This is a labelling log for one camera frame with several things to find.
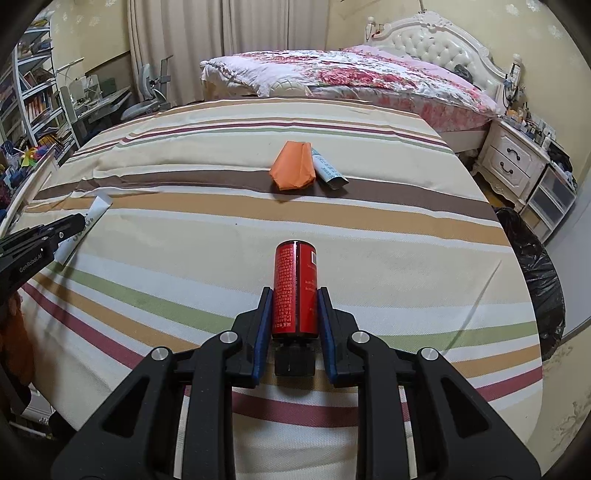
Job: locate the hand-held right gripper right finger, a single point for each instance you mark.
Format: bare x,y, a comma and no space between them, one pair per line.
327,332

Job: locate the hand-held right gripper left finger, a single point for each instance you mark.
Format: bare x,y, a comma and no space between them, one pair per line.
264,332

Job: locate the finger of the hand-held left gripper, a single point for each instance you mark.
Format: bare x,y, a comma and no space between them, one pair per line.
69,225

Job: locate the red can with black cap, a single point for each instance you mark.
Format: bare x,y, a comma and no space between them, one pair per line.
295,295

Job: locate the black trash bag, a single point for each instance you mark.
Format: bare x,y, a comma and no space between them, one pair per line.
535,277

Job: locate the person's left forearm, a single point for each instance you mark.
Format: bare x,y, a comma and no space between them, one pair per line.
16,341

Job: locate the colourful toy pile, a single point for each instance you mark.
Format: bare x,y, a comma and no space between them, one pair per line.
21,166

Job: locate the striped tablecloth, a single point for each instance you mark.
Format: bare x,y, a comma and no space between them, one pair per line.
184,230

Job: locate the grey study desk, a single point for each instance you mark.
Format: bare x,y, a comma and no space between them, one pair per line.
97,106

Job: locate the white bookshelf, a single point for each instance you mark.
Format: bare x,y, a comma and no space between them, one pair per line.
37,92

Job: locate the grey desk chair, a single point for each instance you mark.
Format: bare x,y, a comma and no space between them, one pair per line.
147,97

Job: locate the blue and white tube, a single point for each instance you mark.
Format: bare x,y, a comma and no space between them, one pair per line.
325,168

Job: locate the orange packet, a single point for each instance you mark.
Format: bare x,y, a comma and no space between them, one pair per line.
293,168

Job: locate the beige curtain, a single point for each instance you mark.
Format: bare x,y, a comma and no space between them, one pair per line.
277,23
175,46

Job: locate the white nightstand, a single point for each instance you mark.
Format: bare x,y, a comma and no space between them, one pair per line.
508,161

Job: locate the floral blanket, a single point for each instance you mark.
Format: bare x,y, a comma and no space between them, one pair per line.
351,74

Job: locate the plastic drawer unit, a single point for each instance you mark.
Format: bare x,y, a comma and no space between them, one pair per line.
551,198

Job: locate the group of small bottles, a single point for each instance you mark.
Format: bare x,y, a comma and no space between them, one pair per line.
526,122

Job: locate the dark clutter pile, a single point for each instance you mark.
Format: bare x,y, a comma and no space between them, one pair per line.
563,161

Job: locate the white tufted headboard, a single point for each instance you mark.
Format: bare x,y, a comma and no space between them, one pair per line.
443,46

